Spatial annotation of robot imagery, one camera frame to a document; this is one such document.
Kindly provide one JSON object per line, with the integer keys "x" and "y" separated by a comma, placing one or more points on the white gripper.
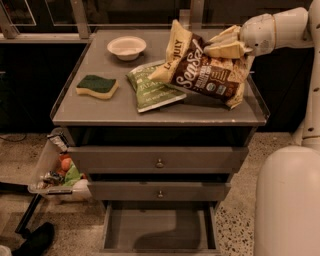
{"x": 258, "y": 34}

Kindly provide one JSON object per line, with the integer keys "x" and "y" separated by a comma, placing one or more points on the brown chip bag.
{"x": 186, "y": 65}

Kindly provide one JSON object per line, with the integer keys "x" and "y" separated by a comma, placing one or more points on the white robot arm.
{"x": 287, "y": 211}

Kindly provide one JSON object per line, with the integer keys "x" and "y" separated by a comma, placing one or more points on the green jalapeno chip bag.
{"x": 149, "y": 94}

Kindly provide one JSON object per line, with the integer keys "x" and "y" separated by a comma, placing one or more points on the grey drawer cabinet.
{"x": 197, "y": 121}

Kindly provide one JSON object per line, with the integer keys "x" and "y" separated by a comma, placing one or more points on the grey top drawer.
{"x": 156, "y": 160}

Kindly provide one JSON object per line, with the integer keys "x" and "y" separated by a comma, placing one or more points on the grey drawer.
{"x": 159, "y": 191}
{"x": 166, "y": 228}
{"x": 156, "y": 160}

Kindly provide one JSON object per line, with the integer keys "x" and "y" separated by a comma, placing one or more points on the grey middle drawer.
{"x": 159, "y": 191}

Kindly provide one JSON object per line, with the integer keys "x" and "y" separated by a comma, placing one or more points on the grey bottom drawer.
{"x": 166, "y": 228}

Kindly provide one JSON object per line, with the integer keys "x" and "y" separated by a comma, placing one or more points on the white paper bowl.
{"x": 126, "y": 48}

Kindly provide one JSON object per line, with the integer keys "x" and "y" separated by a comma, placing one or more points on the green yellow sponge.
{"x": 96, "y": 86}

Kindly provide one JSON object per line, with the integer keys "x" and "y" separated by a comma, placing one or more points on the orange fruit in bin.
{"x": 66, "y": 164}

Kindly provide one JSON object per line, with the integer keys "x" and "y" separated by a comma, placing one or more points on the green packet in bin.
{"x": 72, "y": 176}

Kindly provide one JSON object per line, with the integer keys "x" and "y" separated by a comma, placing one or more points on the clear plastic bin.
{"x": 48, "y": 177}

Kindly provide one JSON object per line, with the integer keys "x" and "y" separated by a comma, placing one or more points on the black floor bar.
{"x": 22, "y": 226}

